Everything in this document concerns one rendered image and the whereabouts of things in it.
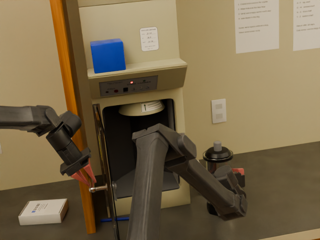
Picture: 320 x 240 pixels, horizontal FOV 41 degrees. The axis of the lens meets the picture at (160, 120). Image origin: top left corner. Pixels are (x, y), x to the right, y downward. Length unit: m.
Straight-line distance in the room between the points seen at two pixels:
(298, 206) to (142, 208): 0.91
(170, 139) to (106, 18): 0.58
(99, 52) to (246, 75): 0.90
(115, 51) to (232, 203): 0.58
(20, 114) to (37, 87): 0.73
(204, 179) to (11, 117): 0.53
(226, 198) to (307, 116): 1.07
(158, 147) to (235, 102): 1.14
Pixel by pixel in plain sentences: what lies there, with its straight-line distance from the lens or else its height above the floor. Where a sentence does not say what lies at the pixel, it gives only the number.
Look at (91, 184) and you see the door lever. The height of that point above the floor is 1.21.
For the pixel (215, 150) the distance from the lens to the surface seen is 1.52.
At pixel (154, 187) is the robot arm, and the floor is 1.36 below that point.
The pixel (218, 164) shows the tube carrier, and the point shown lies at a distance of 1.50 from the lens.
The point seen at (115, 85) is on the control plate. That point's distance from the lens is 1.40.
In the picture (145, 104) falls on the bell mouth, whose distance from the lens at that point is 1.53.
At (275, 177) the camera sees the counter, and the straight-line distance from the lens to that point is 1.88.
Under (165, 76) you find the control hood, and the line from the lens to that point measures 1.41.
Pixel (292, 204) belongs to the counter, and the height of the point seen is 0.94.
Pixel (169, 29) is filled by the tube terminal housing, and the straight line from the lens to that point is 1.47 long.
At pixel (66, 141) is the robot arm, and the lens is 1.27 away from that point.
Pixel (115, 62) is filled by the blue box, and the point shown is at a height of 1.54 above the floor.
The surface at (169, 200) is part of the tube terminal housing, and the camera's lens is 1.66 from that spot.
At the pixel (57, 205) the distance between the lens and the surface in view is 1.73.
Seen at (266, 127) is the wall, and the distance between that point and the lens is 2.16.
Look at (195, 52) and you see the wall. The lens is 1.95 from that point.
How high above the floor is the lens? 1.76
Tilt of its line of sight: 18 degrees down
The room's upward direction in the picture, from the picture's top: 5 degrees counter-clockwise
